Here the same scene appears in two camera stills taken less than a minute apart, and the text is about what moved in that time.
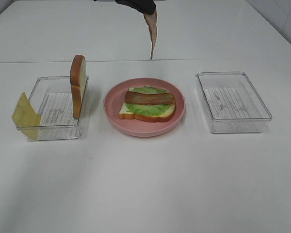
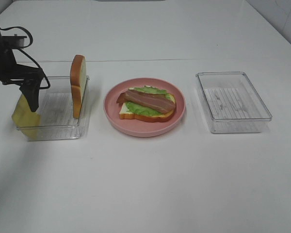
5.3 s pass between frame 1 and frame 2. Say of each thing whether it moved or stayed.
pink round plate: stayed
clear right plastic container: stayed
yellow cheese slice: stayed
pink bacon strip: moved
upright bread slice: stayed
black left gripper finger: moved
